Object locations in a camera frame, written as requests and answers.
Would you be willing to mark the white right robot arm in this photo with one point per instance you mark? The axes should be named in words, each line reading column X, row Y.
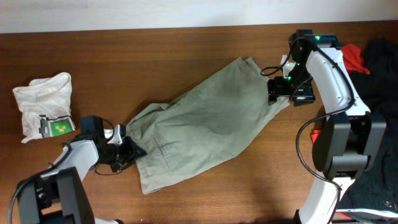
column 349, row 141

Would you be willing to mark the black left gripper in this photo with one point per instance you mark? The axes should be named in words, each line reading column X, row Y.
column 125, row 152

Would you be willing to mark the white folded t-shirt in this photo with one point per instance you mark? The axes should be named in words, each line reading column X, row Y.
column 45, row 107

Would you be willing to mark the black clothes pile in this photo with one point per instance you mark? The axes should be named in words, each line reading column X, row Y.
column 376, row 189

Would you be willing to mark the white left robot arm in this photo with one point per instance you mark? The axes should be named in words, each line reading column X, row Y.
column 56, row 194

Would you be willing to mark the red cloth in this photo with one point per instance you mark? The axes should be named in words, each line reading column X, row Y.
column 352, row 59

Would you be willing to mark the khaki green shorts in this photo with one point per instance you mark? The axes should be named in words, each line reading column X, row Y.
column 206, row 126

